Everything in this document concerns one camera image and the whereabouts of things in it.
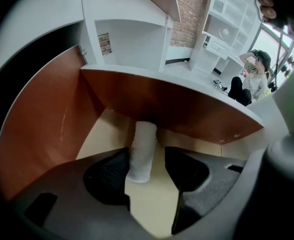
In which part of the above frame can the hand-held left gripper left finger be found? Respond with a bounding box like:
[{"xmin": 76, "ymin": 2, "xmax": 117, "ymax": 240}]
[{"xmin": 10, "ymin": 146, "xmax": 160, "ymax": 240}]

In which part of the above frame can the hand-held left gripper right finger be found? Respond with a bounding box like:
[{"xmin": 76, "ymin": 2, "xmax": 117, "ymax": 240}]
[{"xmin": 164, "ymin": 146, "xmax": 247, "ymax": 236}]

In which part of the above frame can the small beige cylinder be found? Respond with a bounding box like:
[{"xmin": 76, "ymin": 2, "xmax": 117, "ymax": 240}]
[{"xmin": 125, "ymin": 120, "xmax": 159, "ymax": 184}]

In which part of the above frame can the wooden drawer with white front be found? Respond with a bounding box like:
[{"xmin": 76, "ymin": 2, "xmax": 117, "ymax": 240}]
[{"xmin": 0, "ymin": 43, "xmax": 265, "ymax": 237}]

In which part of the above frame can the person's right hand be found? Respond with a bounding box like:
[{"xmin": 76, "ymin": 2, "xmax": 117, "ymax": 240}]
[{"xmin": 257, "ymin": 0, "xmax": 278, "ymax": 24}]

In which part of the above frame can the small black floor device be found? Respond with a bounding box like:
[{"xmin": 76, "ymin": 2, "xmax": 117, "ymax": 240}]
[{"xmin": 213, "ymin": 78, "xmax": 229, "ymax": 91}]

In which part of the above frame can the large glass window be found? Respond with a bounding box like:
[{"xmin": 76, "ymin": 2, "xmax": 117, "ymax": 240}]
[{"xmin": 251, "ymin": 25, "xmax": 294, "ymax": 85}]

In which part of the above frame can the white desk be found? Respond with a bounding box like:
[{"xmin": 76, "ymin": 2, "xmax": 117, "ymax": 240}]
[{"xmin": 79, "ymin": 0, "xmax": 182, "ymax": 74}]

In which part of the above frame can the white display cabinet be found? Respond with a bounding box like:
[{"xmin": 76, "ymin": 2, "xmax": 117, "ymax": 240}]
[{"xmin": 189, "ymin": 0, "xmax": 262, "ymax": 78}]

